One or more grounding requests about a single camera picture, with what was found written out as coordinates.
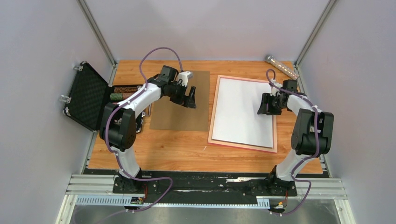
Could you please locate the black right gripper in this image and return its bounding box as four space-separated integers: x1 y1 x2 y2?
258 93 286 115

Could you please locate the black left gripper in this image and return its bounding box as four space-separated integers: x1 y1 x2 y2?
165 81 197 109

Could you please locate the city buildings photo print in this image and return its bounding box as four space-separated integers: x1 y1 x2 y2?
211 77 274 148

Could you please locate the brown cardboard backing board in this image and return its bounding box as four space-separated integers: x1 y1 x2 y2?
149 71 210 132

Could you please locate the wooden picture frame pink inlay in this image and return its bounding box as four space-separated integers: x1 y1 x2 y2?
207 75 278 154

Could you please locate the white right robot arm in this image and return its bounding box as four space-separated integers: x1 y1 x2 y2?
257 79 334 195

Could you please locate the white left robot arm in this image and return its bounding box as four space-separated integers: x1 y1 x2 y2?
99 66 196 193

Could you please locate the glittery silver tube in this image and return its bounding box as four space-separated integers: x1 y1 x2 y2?
264 55 299 80

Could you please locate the black poker chip case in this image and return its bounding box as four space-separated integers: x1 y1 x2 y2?
63 61 142 131

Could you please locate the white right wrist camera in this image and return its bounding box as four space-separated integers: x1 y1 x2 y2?
271 82 283 96

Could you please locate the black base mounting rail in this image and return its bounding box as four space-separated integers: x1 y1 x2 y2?
111 169 330 205

